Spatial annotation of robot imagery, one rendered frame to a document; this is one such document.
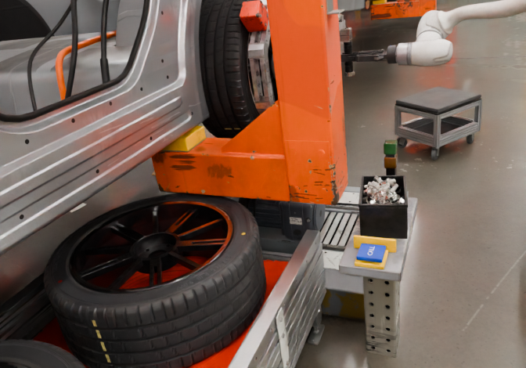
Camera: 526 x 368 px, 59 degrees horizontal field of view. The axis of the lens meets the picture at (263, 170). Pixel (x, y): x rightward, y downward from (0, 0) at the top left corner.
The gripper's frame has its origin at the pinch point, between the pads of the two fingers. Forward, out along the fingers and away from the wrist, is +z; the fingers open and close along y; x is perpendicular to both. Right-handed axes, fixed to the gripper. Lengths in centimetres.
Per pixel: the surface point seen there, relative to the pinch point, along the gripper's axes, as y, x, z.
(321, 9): -76, 28, -12
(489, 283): -36, -83, -59
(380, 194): -76, -26, -26
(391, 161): -57, -23, -26
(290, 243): -56, -61, 14
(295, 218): -57, -49, 10
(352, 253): -90, -38, -20
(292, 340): -105, -61, -4
